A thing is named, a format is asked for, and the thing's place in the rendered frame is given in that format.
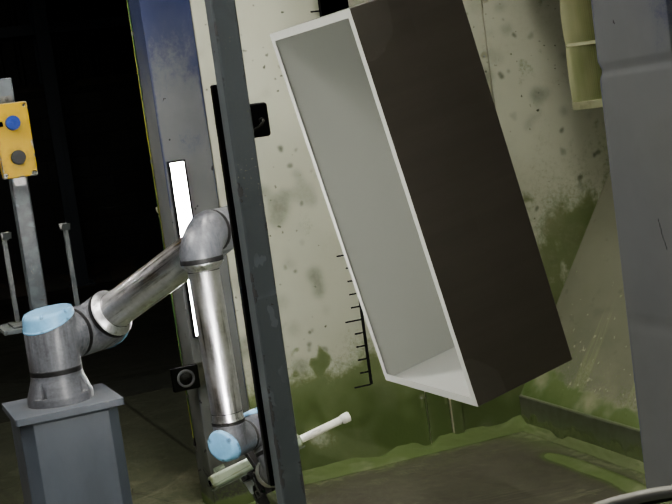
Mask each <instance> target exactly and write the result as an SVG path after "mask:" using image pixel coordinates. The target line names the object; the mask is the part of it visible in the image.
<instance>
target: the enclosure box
mask: <svg viewBox="0 0 672 504"><path fill-rule="evenodd" d="M270 38H271V41H272V44H273V47H274V50H275V53H276V55H277V58H278V61H279V64H280V67H281V70H282V73H283V76H284V79H285V82H286V85H287V88H288V91H289V94H290V97H291V100H292V103H293V106H294V109H295V112H296V115H297V118H298V121H299V124H300V127H301V130H302V133H303V136H304V139H305V142H306V145H307V148H308V150H309V153H310V156H311V159H312V162H313V165H314V168H315V171H316V174H317V177H318V180H319V183H320V186H321V189H322V192H323V195H324V198H325V201H326V204H327V207H328V210H329V213H330V216H331V219H332V222H333V225H334V228H335V231H336V234H337V237H338V240H339V243H340V245H341V248H342V251H343V254H344V257H345V260H346V263H347V266H348V269H349V272H350V275H351V278H352V281H353V284H354V287H355V290H356V293H357V296H358V299H359V302H360V305H361V308H362V311H363V314H364V317H365V320H366V323H367V326H368V329H369V332H370V335H371V338H372V340H373V343H374V346H375V349H376V352H377V355H378V358H379V361H380V364H381V367H382V370H383V373H384V376H385V379H386V380H388V381H391V382H395V383H398V384H401V385H405V386H408V387H412V388H415V389H418V390H422V391H425V392H429V393H432V394H436V395H439V396H442V397H446V398H449V399H453V400H456V401H460V402H463V403H466V404H470V405H473V406H477V407H479V406H481V405H483V404H485V403H487V402H489V401H491V400H493V399H495V398H497V397H499V396H501V395H503V394H505V393H507V392H509V391H511V390H513V389H515V388H517V387H519V386H521V385H523V384H525V383H527V382H529V381H531V380H533V379H535V378H537V377H539V376H541V375H543V374H544V373H546V372H548V371H550V370H552V369H554V368H556V367H558V366H560V365H562V364H564V363H566V362H568V361H570V360H572V357H571V353H570V350H569V347H568V344H567V340H566V337H565V334H564V331H563V327H562V324H561V321H560V318H559V314H558V311H557V308H556V304H555V301H554V298H553V295H552V291H551V288H550V285H549V282H548V278H547V275H546V272H545V269H544V265H543V262H542V259H541V255H540V252H539V249H538V246H537V242H536V239H535V236H534V233H533V229H532V226H531V223H530V220H529V216H528V213H527V210H526V206H525V203H524V200H523V197H522V193H521V190H520V187H519V184H518V180H517V177H516V174H515V171H514V167H513V164H512V161H511V157H510V154H509V151H508V148H507V144H506V141H505V138H504V135H503V131H502V128H501V125H500V122H499V118H498V115H497V112H496V108H495V105H494V102H493V99H492V95H491V92H490V89H489V86H488V82H487V79H486V76H485V73H484V69H483V66H482V63H481V59H480V56H479V53H478V50H477V46H476V43H475V40H474V37H473V33H472V30H471V27H470V24H469V20H468V17H467V14H466V11H465V7H464V4H463V1H462V0H369V1H366V2H363V3H360V4H357V5H354V6H351V7H348V8H346V9H343V10H340V11H337V12H334V13H331V14H328V15H325V16H322V17H319V18H316V19H313V20H310V21H307V22H304V23H301V24H298V25H295V26H293V27H290V28H287V29H284V30H281V31H278V32H275V33H272V34H270Z"/></svg>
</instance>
